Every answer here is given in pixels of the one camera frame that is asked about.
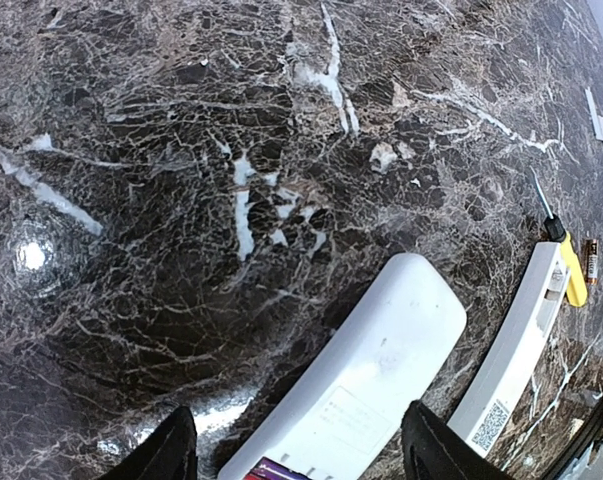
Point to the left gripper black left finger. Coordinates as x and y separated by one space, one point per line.
169 452

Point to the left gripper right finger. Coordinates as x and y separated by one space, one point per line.
431 450

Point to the white remote control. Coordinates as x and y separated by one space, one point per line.
498 386

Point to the grey remote control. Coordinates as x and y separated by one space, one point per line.
350 401

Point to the purple blue AAA battery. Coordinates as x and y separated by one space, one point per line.
268 469

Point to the yellow handled screwdriver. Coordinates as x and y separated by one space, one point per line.
576 291

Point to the white battery cover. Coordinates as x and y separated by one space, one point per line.
596 118

